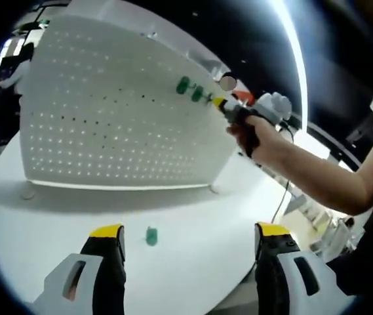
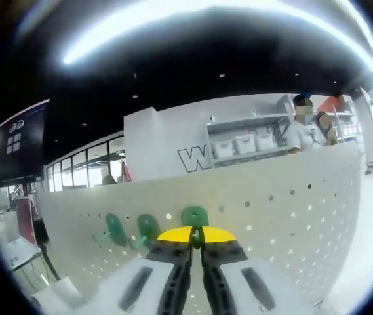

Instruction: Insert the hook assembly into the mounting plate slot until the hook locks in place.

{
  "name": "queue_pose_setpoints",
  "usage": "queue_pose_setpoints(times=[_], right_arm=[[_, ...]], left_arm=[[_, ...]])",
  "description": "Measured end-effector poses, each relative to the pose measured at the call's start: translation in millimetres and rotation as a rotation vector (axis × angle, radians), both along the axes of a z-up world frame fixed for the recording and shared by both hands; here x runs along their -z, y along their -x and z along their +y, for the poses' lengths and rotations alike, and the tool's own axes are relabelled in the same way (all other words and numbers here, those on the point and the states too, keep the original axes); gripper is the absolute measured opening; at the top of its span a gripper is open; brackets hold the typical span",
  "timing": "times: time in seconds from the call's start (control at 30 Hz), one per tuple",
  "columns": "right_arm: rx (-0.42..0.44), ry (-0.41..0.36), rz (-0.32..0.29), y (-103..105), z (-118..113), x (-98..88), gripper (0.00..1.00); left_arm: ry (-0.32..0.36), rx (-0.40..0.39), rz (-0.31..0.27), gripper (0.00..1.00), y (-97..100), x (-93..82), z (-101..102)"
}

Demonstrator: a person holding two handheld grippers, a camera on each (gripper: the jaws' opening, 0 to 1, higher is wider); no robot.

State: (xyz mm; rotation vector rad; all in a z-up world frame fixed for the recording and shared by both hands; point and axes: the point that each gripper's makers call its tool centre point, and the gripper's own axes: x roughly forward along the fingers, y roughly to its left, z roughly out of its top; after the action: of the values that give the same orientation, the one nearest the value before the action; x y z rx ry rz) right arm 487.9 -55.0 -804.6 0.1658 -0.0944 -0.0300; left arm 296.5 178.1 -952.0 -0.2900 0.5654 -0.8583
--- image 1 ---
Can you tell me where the person's right hand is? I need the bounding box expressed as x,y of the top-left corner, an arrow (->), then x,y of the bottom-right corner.
227,110 -> 274,158

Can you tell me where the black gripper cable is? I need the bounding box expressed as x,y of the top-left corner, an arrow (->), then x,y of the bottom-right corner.
271,119 -> 297,227

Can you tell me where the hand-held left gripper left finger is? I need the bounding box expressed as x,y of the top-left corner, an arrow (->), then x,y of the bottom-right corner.
33,223 -> 127,315

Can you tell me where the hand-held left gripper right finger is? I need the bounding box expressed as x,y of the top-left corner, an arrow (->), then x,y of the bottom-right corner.
254,222 -> 354,315

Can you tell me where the red object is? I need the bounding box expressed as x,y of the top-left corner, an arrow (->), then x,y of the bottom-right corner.
237,87 -> 256,100

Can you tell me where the ceiling light strip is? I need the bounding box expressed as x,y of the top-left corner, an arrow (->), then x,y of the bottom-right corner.
279,0 -> 308,132

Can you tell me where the white perforated mounting plate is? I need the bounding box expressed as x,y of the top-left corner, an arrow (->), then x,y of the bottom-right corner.
18,14 -> 239,201

